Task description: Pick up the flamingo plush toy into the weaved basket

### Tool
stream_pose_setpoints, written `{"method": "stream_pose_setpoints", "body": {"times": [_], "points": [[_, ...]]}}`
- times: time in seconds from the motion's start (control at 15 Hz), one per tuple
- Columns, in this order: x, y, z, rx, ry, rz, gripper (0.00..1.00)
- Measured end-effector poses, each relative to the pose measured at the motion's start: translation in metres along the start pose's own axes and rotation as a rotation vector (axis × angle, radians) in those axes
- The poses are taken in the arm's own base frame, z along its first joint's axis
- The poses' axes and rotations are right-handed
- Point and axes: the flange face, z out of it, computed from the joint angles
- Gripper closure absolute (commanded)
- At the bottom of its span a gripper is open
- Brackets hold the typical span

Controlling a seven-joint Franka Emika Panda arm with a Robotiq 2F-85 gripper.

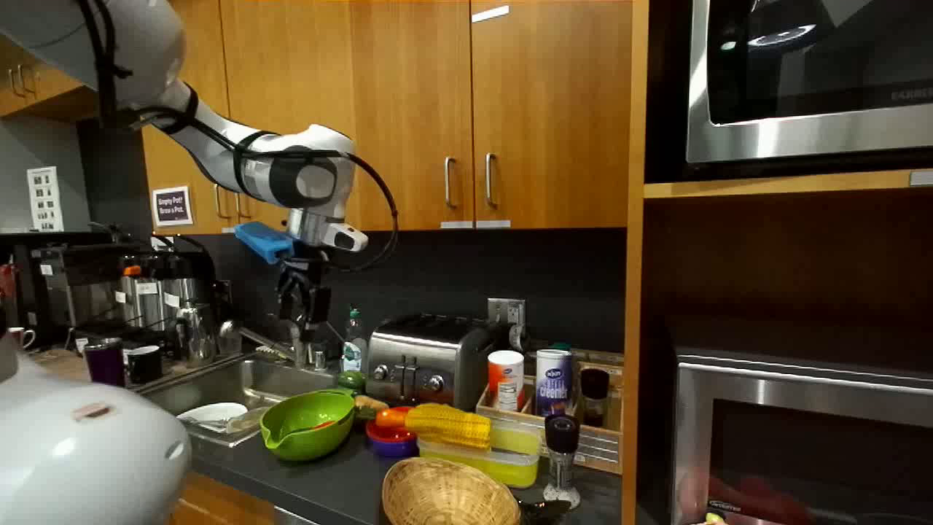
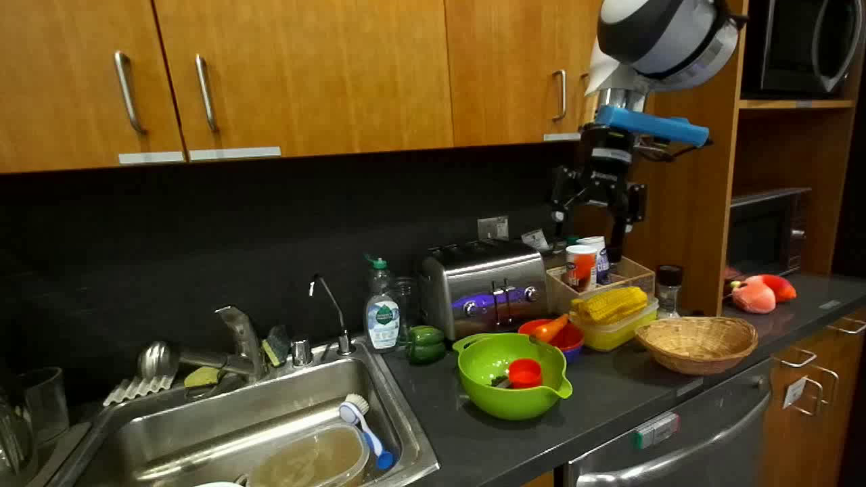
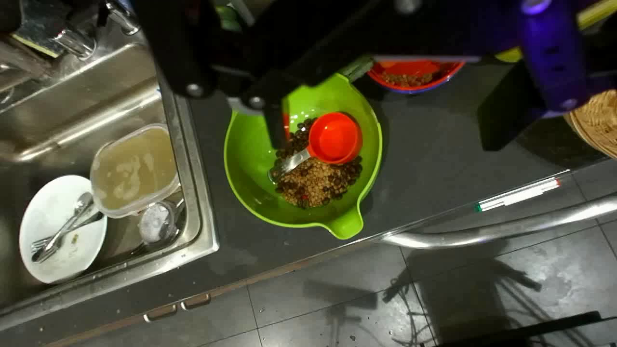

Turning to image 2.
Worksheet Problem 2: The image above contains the thin chrome tap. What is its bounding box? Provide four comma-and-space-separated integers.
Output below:
303, 274, 354, 359

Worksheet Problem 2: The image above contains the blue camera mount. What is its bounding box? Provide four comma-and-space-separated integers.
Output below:
594, 99, 714, 152

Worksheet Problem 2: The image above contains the wooden tall shelf unit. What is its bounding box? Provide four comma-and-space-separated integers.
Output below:
620, 0, 866, 320

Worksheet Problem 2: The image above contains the pink flamingo plush toy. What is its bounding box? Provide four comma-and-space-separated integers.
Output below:
726, 270, 802, 317

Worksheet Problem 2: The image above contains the metal pot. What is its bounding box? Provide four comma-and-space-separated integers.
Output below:
0, 362, 74, 482

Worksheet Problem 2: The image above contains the silver slotted utensil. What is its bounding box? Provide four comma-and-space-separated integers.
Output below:
100, 370, 180, 414

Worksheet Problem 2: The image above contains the metal ladle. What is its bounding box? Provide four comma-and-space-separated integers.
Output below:
137, 337, 180, 382

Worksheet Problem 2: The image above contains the black toaster oven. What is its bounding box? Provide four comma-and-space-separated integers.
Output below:
724, 183, 812, 281

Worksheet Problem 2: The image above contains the white bottle red label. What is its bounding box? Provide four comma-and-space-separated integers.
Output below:
563, 241, 601, 294

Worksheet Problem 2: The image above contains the wooden drawer cabinet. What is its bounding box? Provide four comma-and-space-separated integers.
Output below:
758, 308, 866, 487

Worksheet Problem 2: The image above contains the blue white dish brush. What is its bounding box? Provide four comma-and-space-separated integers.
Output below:
337, 391, 400, 477

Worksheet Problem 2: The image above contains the tan storage box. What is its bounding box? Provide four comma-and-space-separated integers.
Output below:
544, 252, 660, 314

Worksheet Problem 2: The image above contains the wooden wall cabinet door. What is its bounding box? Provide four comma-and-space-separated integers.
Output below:
568, 0, 606, 132
444, 0, 579, 149
0, 0, 189, 176
149, 0, 454, 166

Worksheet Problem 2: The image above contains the yellow toy corn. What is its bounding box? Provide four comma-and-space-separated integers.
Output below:
572, 283, 653, 328

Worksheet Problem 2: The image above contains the green mixing bowl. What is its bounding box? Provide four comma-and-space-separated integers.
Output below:
450, 331, 576, 424

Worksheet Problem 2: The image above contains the silver toaster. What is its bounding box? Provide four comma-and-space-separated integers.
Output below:
417, 235, 552, 340

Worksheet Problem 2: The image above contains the silver wall outlet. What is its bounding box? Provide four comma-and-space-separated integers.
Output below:
473, 212, 515, 243

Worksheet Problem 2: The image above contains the clear plastic tub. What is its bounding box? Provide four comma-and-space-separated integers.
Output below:
247, 421, 373, 487

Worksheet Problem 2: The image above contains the chrome faucet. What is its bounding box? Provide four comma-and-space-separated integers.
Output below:
211, 304, 272, 382

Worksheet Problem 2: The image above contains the red toy tomato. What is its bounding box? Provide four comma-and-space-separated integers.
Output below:
505, 355, 547, 391

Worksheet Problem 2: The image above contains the white crumpled packet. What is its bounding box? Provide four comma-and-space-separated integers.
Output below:
521, 225, 555, 255

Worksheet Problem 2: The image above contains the red bowl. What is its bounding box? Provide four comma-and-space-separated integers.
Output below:
518, 314, 587, 366

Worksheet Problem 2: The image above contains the yellow plastic container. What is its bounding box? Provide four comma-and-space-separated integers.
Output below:
568, 299, 664, 355

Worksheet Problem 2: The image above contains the woven wicker basket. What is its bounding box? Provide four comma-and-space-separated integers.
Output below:
633, 314, 760, 378

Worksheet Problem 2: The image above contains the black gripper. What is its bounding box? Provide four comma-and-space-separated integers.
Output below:
551, 125, 649, 266

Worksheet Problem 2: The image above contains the green toy bell pepper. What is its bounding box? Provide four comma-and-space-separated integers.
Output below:
400, 322, 450, 367

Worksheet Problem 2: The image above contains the orange toy carrot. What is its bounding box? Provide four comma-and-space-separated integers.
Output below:
532, 310, 574, 347

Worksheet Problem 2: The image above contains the yellow green sponge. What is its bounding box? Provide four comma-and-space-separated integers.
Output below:
183, 362, 224, 391

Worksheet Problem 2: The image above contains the steel built-in microwave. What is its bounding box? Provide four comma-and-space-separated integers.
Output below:
741, 0, 866, 99

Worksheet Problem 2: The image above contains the clear dish soap bottle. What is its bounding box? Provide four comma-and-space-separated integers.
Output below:
364, 255, 406, 355

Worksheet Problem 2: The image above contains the stainless steel dishwasher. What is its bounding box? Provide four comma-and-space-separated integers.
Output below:
552, 356, 774, 487

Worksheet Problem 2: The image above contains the stainless steel sink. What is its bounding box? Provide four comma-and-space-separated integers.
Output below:
49, 336, 444, 487

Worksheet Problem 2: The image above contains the glass pepper shaker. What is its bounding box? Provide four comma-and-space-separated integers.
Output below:
656, 263, 689, 320

